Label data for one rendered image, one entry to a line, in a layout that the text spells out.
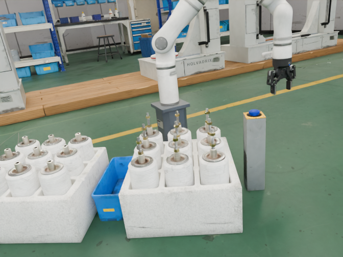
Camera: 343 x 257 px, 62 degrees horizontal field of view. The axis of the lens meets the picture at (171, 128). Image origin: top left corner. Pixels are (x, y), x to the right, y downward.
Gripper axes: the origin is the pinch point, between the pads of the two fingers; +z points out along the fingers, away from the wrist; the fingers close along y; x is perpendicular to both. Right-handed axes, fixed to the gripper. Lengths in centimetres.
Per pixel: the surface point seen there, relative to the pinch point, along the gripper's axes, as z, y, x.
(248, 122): 3.9, -27.5, -9.6
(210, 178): 13, -52, -18
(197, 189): 15, -57, -19
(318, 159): 34.6, 14.1, -10.3
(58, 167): 7, -93, 12
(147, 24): -18, 168, 501
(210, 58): 14, 87, 172
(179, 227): 29, -64, -15
